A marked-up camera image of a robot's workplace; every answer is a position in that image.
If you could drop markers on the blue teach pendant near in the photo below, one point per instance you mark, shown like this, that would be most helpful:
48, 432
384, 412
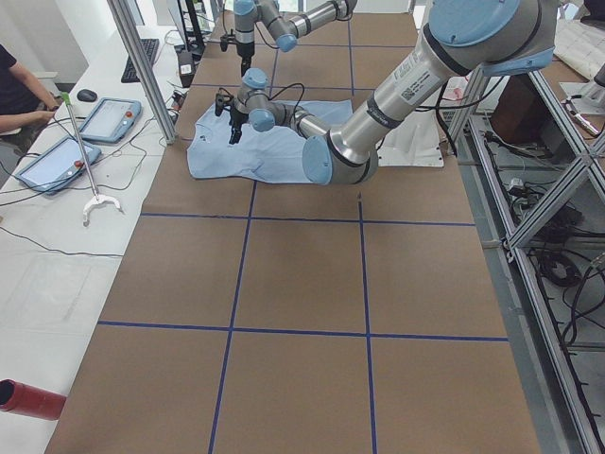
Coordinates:
54, 169

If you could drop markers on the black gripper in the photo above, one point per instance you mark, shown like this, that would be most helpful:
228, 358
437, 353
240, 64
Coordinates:
245, 50
236, 120

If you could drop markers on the black computer mouse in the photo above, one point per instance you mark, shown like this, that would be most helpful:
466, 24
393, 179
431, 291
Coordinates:
87, 95

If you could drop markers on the seated person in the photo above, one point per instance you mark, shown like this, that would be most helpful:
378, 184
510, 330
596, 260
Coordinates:
25, 104

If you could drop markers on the white robot mounting base plate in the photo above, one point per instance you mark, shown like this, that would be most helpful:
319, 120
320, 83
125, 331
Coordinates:
417, 142

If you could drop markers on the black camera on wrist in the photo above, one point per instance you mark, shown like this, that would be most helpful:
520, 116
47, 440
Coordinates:
223, 103
227, 38

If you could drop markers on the red cylinder bottle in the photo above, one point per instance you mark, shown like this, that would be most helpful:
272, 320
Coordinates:
22, 399

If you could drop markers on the aluminium frame post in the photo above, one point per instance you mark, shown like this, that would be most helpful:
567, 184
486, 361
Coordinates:
131, 40

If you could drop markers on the light blue t-shirt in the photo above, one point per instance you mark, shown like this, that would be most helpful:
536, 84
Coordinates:
274, 156

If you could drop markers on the reacher grabber stick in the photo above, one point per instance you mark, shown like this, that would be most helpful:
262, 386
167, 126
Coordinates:
97, 198

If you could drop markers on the blue teach pendant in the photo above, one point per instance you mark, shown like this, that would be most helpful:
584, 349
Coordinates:
54, 169
110, 120

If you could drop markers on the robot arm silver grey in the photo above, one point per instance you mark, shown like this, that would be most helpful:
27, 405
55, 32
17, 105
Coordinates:
285, 31
505, 38

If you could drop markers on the blue teach pendant far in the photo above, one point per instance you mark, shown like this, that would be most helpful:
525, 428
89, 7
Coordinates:
110, 120

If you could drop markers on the aluminium frame rack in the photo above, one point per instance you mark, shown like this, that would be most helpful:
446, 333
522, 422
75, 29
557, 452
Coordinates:
532, 149

